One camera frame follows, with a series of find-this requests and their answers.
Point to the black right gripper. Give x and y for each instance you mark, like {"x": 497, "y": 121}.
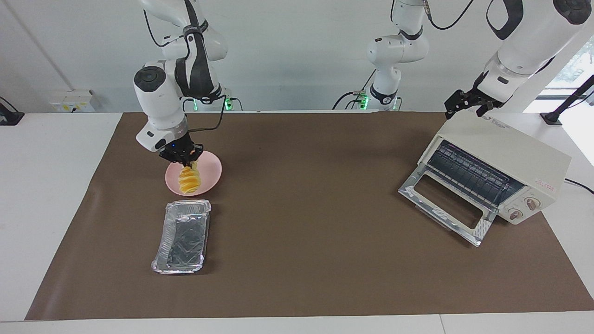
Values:
{"x": 181, "y": 150}

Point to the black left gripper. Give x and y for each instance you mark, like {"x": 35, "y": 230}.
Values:
{"x": 468, "y": 99}

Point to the yellow sliced bread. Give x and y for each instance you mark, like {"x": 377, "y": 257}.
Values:
{"x": 189, "y": 182}

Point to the aluminium foil tray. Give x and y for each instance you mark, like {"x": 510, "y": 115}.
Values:
{"x": 183, "y": 239}

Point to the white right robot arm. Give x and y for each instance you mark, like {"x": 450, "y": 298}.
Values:
{"x": 160, "y": 106}

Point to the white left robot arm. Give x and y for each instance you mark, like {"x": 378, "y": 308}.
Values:
{"x": 524, "y": 41}

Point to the white toaster oven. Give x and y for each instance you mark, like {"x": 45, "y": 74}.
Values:
{"x": 506, "y": 144}

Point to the metal oven rack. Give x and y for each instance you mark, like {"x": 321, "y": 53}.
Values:
{"x": 468, "y": 169}

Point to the glass oven door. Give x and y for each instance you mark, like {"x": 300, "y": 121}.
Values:
{"x": 417, "y": 195}

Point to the beige oven knob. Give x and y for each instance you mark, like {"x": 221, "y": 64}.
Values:
{"x": 515, "y": 214}
{"x": 532, "y": 203}

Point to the pink round plate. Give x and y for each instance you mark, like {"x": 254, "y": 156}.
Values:
{"x": 211, "y": 174}

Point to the bright window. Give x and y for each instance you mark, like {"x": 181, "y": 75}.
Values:
{"x": 575, "y": 62}

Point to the brown table mat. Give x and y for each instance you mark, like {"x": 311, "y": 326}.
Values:
{"x": 325, "y": 260}

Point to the black camera stand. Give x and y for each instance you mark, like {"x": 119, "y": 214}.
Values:
{"x": 552, "y": 118}
{"x": 10, "y": 118}

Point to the white wall socket box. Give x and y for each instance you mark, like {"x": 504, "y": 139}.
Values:
{"x": 72, "y": 101}

